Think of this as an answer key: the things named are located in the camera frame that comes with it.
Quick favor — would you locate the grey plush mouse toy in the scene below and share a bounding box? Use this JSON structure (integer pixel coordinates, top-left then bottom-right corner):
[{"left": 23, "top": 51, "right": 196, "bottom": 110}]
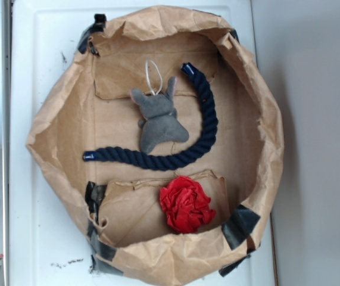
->
[{"left": 130, "top": 60, "right": 189, "bottom": 154}]

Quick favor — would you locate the brown paper bag bin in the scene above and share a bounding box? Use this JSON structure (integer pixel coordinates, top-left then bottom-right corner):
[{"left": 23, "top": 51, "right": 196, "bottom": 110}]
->
[{"left": 27, "top": 5, "right": 284, "bottom": 285}]

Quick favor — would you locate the dark blue twisted rope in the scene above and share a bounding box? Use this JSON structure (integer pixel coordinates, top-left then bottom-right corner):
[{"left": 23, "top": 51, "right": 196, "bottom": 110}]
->
[{"left": 82, "top": 61, "right": 219, "bottom": 172}]

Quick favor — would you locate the red crumpled paper ball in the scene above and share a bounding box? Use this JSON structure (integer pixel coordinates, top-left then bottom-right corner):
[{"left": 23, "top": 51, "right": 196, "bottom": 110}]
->
[{"left": 159, "top": 176, "right": 216, "bottom": 234}]

